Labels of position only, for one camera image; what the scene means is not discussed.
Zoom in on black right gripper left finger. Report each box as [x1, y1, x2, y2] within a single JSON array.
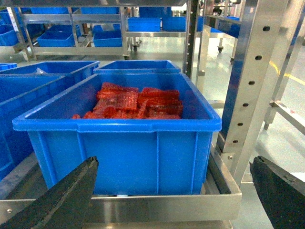
[[0, 156, 99, 229]]

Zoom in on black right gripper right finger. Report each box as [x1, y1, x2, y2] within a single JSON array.
[[250, 156, 305, 229]]

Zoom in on blue bin with red parts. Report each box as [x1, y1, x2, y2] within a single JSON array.
[[12, 73, 222, 196]]

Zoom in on blue bin at left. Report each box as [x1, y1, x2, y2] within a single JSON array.
[[0, 76, 66, 179]]

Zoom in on blue bin back left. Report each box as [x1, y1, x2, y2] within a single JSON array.
[[0, 61, 100, 83]]

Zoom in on blue bin behind front bin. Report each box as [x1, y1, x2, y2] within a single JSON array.
[[93, 60, 181, 74]]

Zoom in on steel shelf rack with bins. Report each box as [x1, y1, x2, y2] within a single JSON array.
[[0, 0, 305, 225]]

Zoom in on red mesh parts pile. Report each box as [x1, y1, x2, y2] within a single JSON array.
[[72, 82, 183, 119]]

